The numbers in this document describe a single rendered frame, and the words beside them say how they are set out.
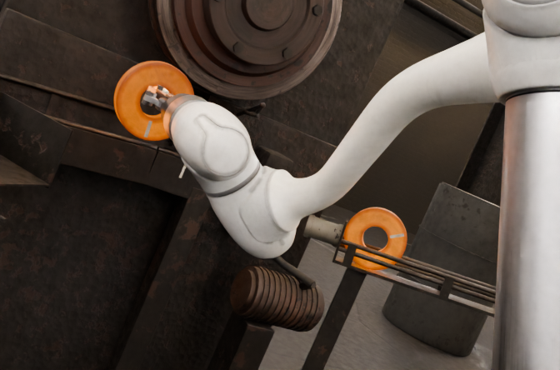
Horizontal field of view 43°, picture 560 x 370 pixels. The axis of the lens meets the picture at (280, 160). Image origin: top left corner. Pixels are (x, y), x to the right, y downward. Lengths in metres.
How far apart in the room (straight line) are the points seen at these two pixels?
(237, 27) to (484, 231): 2.80
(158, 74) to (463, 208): 2.99
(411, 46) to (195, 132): 8.41
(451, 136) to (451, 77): 9.13
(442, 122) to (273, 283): 8.28
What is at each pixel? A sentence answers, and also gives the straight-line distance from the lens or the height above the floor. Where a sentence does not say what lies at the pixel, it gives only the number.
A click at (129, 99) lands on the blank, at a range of 1.40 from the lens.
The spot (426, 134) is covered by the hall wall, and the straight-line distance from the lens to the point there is 9.80.
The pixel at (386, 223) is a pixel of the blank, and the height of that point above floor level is 0.75.
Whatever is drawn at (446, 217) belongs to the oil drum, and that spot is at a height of 0.70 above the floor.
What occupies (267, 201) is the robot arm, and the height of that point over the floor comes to 0.77.
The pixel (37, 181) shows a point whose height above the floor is 0.61.
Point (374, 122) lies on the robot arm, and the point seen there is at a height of 0.95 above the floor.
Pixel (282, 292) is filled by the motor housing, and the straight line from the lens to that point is 1.75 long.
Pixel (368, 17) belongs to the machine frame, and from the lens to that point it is 2.04.
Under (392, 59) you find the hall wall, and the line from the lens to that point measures 9.28.
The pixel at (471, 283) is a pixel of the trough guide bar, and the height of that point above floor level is 0.71.
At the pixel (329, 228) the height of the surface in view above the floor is 0.68.
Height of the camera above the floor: 0.92
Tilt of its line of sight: 4 degrees down
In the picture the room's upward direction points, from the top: 24 degrees clockwise
